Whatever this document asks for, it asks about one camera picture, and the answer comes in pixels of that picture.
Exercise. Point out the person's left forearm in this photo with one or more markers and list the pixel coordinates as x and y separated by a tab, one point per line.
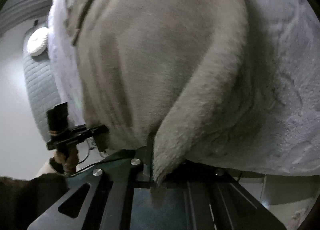
25	200

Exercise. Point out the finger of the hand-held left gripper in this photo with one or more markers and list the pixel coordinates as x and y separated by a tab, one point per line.
98	130
101	143

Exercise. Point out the white bed frame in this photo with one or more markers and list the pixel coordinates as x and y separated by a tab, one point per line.
287	190

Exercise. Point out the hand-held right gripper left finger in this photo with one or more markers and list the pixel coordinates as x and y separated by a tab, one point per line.
140	170

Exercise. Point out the brown knit sweater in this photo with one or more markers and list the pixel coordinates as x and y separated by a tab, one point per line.
150	57

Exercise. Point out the grey quilted pad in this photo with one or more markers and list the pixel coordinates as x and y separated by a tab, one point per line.
40	90

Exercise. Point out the person's left hand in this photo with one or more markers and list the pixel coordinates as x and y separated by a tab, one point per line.
71	160

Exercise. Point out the grey window blinds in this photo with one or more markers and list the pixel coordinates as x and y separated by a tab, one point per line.
22	2

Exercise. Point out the grey embossed blanket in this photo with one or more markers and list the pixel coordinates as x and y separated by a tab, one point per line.
287	82

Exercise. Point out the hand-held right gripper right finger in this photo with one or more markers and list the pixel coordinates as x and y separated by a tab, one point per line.
200	175

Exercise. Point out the white round cushion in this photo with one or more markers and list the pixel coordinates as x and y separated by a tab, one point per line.
37	41

